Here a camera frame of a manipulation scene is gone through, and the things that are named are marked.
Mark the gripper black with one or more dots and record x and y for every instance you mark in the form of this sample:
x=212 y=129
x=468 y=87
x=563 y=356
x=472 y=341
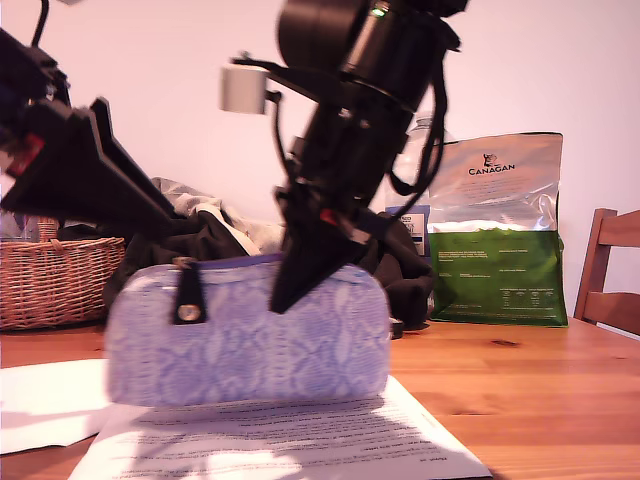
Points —
x=350 y=155

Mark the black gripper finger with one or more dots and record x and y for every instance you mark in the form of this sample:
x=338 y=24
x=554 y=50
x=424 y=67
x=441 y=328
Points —
x=75 y=185
x=125 y=155

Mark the purple lace zip bag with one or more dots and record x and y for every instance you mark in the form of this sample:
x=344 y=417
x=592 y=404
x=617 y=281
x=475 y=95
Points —
x=250 y=350

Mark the black zipper pull tab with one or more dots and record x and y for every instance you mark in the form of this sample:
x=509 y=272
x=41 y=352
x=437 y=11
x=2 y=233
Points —
x=190 y=295

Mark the green silver pet food bag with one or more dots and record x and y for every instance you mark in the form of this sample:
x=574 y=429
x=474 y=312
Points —
x=500 y=260

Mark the wicker basket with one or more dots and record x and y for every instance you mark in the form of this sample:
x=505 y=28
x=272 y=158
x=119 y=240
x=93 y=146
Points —
x=60 y=285

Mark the black jacket grey lining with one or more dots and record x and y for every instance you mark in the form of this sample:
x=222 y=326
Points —
x=225 y=240

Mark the printed white paper sheet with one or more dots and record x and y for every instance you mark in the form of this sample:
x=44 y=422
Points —
x=300 y=440

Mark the blank white envelope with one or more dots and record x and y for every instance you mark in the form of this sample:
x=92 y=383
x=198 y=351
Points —
x=45 y=400

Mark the wooden chair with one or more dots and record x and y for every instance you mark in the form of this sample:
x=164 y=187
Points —
x=607 y=235

